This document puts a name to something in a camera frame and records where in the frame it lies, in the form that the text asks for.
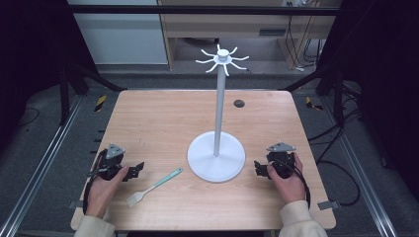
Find wooden desk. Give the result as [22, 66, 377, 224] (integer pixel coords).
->
[157, 0, 341, 71]

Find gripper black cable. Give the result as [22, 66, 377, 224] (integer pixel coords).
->
[82, 148, 111, 215]
[274, 157, 312, 209]

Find black frame strut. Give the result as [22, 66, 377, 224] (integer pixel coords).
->
[282, 64, 348, 127]
[58, 62, 128, 126]

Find hanging black cables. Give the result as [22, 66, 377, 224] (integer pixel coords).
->
[284, 14, 326, 72]

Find person's right hand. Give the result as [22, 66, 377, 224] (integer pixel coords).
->
[266, 152, 307, 205]

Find black floor cable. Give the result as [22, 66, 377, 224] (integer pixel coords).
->
[307, 108, 362, 207]

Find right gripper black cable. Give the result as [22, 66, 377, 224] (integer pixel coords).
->
[274, 157, 312, 209]

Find white cabinet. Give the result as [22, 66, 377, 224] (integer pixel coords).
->
[66, 0, 169, 65]

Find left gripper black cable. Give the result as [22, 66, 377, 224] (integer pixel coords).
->
[82, 148, 111, 215]

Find black horizontal frame bar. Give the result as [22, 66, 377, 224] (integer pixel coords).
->
[64, 4, 342, 17]

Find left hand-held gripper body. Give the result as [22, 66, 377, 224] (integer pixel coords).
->
[94, 142, 126, 182]

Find aluminium floor rail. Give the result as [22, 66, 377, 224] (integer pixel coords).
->
[0, 94, 84, 237]
[319, 95, 400, 237]

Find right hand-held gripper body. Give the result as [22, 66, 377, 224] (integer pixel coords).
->
[266, 141, 296, 180]

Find white hook stand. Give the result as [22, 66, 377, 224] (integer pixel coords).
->
[186, 43, 251, 184]

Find yellow-black striped marker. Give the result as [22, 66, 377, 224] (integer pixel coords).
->
[304, 96, 324, 112]
[94, 94, 109, 113]

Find person's left hand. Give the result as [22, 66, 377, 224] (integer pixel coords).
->
[85, 165, 130, 219]

